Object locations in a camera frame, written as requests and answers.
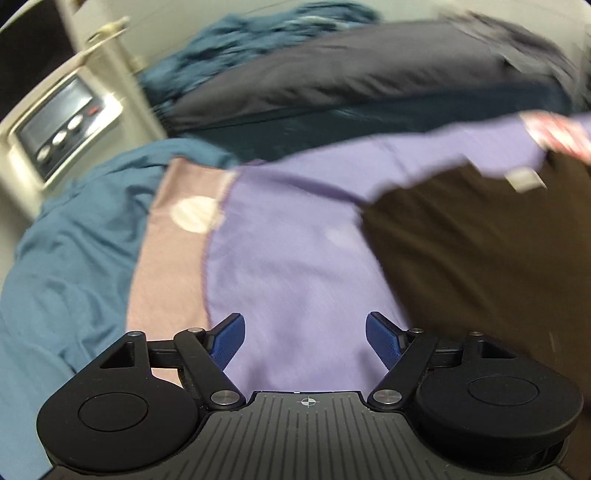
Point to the crumpled teal cloth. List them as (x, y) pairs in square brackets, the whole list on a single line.
[(221, 50)]

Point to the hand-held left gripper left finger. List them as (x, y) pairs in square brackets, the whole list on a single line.
[(228, 340)]

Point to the purple printed blanket pink border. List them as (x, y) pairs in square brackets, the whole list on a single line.
[(286, 240)]

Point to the grey cloth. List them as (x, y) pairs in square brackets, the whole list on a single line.
[(531, 41)]

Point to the dark navy duvet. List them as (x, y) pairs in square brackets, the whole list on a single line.
[(346, 78)]

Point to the white control panel unit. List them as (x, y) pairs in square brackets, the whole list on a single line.
[(69, 110)]

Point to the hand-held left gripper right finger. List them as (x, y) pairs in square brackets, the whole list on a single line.
[(382, 339)]

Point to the dark brown garment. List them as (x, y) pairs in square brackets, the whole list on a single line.
[(485, 254)]

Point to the teal bed sheet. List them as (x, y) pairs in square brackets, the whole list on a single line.
[(69, 254)]

